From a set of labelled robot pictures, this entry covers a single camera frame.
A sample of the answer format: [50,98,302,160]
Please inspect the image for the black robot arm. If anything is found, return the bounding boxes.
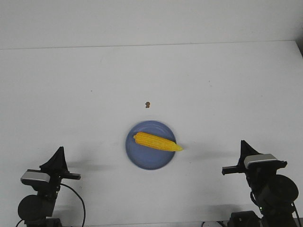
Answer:
[18,147,86,227]
[222,140,302,227]

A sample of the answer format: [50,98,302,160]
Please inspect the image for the yellow corn cob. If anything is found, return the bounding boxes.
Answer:
[133,131,183,152]

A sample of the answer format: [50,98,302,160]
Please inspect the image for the blue round plate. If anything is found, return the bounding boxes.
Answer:
[125,120,176,170]

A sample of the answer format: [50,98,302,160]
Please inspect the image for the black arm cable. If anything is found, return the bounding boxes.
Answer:
[59,183,85,227]
[250,191,302,227]

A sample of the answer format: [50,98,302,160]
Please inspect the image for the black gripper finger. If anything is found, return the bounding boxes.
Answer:
[237,140,260,167]
[40,147,69,173]

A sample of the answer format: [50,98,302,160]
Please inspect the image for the white object at bottom edge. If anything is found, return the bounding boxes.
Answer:
[201,221,226,227]

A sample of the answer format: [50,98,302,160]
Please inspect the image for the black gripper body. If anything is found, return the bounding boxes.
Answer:
[27,169,81,189]
[222,160,287,187]

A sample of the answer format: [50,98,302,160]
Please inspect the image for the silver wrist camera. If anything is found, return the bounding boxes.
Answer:
[243,154,277,169]
[20,171,50,186]

